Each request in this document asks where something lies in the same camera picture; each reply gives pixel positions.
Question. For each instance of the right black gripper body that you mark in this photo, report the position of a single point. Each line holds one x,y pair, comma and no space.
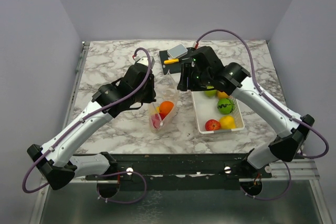
200,80

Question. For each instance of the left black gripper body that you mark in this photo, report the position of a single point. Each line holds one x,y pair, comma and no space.
146,96

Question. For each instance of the green toy pear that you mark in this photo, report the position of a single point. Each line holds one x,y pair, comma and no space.
210,93

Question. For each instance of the orange toy pepper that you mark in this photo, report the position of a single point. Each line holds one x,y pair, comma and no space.
222,95

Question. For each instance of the orange toy fruit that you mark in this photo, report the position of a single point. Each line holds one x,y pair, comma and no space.
166,107

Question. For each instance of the green toy fruit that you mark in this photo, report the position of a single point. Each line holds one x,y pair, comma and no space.
225,106

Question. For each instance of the clear zip top bag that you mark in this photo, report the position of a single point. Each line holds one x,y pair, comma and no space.
165,90

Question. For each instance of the red toy apple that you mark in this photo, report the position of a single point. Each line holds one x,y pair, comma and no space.
157,120

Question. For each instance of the yellow toy pear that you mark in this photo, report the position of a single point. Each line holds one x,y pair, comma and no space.
227,122

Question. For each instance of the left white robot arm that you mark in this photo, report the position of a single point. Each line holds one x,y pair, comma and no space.
56,160

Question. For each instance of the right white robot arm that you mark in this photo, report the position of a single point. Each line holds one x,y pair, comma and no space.
291,128

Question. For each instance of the black cutting board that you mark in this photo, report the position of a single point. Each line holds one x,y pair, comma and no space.
174,67

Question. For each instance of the white perforated plastic basket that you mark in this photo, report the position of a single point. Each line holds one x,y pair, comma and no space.
216,112

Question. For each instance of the grey white rectangular box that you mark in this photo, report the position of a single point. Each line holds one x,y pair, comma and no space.
177,51

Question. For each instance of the yellow handled knife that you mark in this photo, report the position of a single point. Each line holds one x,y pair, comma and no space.
172,61

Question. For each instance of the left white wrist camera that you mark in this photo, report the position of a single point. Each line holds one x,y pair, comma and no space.
144,61

